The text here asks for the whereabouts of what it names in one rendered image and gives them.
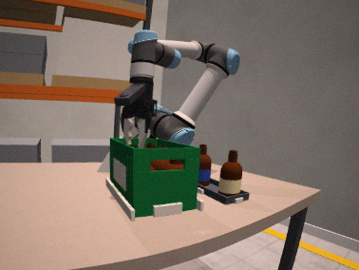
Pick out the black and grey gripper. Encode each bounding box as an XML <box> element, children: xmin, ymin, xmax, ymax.
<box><xmin>121</xmin><ymin>76</ymin><xmax>158</xmax><ymax>148</ymax></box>

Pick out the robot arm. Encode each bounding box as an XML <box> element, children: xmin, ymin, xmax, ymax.
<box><xmin>114</xmin><ymin>30</ymin><xmax>240</xmax><ymax>145</ymax></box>

